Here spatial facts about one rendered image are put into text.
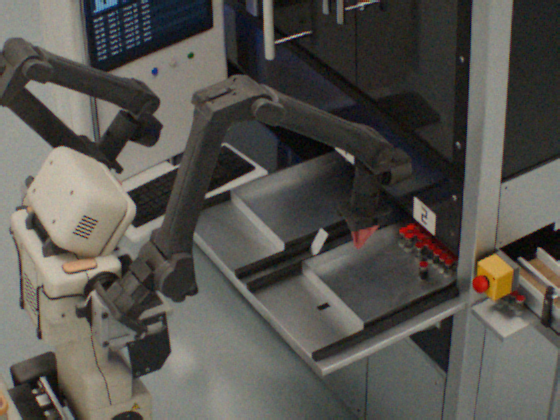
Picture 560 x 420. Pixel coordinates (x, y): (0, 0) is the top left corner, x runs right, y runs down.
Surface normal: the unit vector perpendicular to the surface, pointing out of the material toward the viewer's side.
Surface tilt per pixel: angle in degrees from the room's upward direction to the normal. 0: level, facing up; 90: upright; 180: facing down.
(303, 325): 0
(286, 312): 0
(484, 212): 90
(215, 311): 0
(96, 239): 90
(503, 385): 90
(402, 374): 90
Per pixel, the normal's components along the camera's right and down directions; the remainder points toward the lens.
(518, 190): 0.51, 0.51
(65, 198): -0.67, -0.30
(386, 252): -0.04, -0.80
